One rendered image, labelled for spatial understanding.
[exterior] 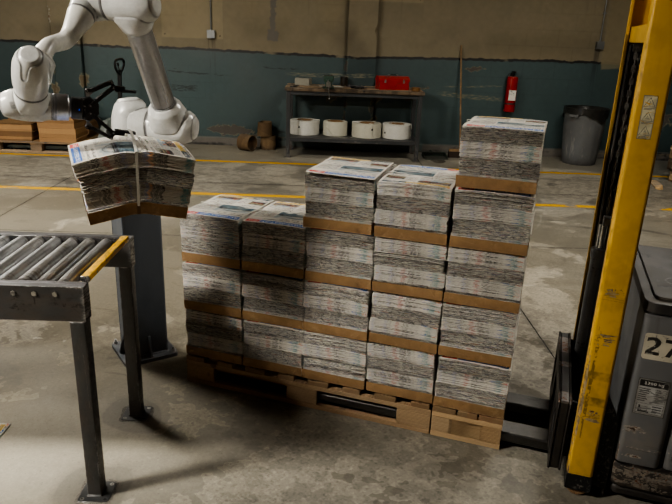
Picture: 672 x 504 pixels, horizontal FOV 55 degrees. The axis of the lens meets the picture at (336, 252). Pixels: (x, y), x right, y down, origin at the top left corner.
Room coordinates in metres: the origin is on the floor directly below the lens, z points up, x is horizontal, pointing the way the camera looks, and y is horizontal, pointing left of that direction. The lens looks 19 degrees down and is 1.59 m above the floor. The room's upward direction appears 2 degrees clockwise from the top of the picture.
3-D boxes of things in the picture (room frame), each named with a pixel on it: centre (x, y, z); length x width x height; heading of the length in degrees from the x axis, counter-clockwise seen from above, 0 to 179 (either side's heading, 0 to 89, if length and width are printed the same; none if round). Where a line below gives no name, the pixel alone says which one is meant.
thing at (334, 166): (2.61, -0.05, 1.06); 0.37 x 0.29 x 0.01; 163
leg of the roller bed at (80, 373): (1.89, 0.82, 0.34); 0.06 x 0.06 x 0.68; 1
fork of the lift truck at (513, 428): (2.39, -0.41, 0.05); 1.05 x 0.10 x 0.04; 72
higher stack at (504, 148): (2.45, -0.62, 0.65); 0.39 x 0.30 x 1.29; 162
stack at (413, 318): (2.67, 0.07, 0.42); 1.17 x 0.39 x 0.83; 72
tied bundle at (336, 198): (2.64, -0.05, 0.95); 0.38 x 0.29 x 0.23; 163
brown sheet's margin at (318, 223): (2.63, -0.05, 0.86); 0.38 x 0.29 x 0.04; 163
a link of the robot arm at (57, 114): (2.20, 0.95, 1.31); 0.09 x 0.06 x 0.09; 25
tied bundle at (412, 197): (2.54, -0.34, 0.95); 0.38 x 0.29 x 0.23; 162
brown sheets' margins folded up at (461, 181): (2.45, -0.62, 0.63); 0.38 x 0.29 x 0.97; 162
